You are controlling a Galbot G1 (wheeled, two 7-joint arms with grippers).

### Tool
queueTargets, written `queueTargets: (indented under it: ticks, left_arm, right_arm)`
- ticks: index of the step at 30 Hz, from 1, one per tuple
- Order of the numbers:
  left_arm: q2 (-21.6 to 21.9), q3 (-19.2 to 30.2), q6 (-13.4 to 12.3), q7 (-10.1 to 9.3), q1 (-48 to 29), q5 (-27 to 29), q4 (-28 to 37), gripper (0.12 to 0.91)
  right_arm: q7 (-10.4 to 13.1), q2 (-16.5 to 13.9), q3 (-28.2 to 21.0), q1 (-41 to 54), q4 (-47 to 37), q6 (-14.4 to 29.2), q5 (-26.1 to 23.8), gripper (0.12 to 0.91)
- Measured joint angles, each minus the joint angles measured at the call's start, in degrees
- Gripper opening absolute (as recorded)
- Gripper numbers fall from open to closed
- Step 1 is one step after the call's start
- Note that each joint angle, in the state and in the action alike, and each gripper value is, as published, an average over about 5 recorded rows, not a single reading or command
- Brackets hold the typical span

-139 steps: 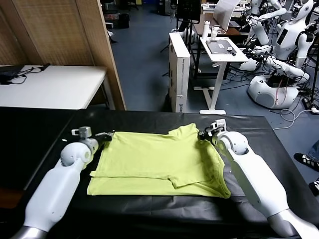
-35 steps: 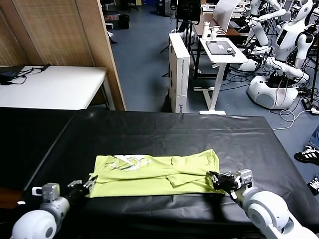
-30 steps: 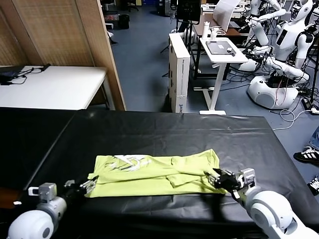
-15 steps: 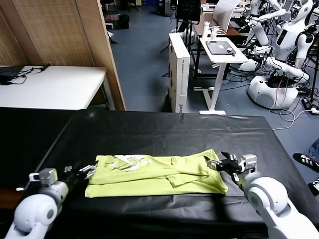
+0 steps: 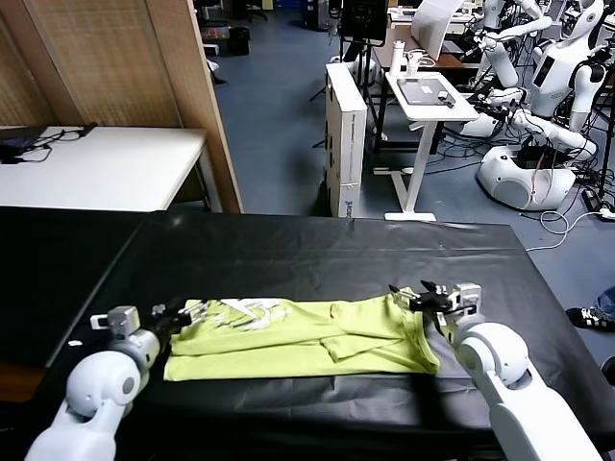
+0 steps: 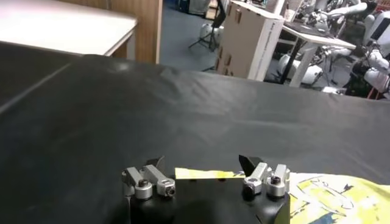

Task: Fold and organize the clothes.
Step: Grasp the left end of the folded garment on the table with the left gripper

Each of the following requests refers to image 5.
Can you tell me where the large white robot base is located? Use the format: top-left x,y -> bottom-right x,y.
475,143 -> 577,212

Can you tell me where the brown wooden desk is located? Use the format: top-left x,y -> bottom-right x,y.
372,40 -> 481,73

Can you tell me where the wooden panel table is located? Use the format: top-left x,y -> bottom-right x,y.
0,0 -> 244,215

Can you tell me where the white standing desk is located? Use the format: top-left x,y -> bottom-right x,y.
373,71 -> 480,222

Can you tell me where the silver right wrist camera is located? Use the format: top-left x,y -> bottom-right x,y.
452,282 -> 482,317

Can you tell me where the black cable bundle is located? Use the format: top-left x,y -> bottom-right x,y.
9,129 -> 83,167

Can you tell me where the white cup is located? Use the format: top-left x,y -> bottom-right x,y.
405,52 -> 430,80

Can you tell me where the black monitor stand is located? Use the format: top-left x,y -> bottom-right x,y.
338,40 -> 385,97

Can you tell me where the white floor cable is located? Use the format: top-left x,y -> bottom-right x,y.
524,206 -> 615,254

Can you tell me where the white curved panel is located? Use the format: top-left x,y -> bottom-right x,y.
410,0 -> 465,62

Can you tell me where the tall white cardboard box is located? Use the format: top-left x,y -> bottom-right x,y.
324,63 -> 369,220

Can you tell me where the grey closed laptop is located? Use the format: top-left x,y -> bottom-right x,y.
396,79 -> 455,107

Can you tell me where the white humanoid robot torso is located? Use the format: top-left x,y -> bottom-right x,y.
508,0 -> 607,162

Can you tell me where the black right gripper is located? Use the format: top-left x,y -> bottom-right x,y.
387,279 -> 455,316

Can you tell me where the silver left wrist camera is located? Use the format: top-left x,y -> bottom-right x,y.
90,305 -> 140,340

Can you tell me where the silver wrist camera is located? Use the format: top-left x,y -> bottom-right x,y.
452,282 -> 482,317
90,305 -> 140,340

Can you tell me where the black pouch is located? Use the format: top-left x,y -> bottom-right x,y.
0,137 -> 35,162

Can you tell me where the black equipment case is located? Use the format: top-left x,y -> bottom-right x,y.
228,27 -> 251,58

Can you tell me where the black monitor panel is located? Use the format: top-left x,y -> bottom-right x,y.
339,0 -> 388,49

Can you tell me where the yellow-green t-shirt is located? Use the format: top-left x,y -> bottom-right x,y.
163,286 -> 441,383

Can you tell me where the small white robot shell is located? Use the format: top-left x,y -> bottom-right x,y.
458,113 -> 501,138

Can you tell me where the white table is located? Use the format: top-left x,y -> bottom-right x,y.
0,126 -> 222,214

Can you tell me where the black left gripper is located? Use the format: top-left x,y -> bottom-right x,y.
149,301 -> 210,338

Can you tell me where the white bottle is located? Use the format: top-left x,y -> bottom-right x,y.
388,40 -> 405,78

